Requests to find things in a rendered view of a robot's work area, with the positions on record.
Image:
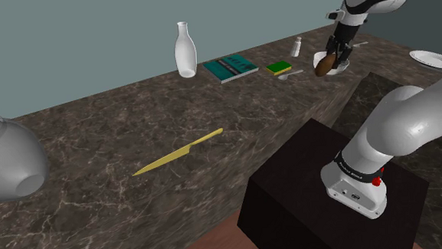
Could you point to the white glass bottle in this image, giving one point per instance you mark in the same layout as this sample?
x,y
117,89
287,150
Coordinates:
x,y
185,52

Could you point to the teal book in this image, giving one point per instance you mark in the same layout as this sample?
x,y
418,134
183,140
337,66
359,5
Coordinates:
x,y
230,67

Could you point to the large grey overturned bowl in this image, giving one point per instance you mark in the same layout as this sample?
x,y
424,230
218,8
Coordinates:
x,y
11,163

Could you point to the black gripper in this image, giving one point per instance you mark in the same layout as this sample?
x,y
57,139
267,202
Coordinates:
x,y
341,36

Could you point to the white spoon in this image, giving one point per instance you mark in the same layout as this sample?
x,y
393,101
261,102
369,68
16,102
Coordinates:
x,y
289,75

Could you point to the white bowl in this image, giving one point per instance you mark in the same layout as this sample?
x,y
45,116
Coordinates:
x,y
339,69

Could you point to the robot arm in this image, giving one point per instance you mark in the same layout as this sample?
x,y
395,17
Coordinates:
x,y
400,123

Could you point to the white salt shaker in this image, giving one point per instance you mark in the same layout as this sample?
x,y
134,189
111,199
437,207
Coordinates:
x,y
295,47

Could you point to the white fork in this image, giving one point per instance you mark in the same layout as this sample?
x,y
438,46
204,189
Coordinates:
x,y
359,44

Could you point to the black robot stand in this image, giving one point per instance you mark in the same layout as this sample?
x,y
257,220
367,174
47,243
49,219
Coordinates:
x,y
302,188

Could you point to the white plate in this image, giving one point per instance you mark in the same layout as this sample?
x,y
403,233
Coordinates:
x,y
432,60

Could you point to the yellow knife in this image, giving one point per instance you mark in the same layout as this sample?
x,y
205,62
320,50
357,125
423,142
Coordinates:
x,y
177,153

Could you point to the green and yellow sponge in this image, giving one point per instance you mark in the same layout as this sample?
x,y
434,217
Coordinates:
x,y
278,67

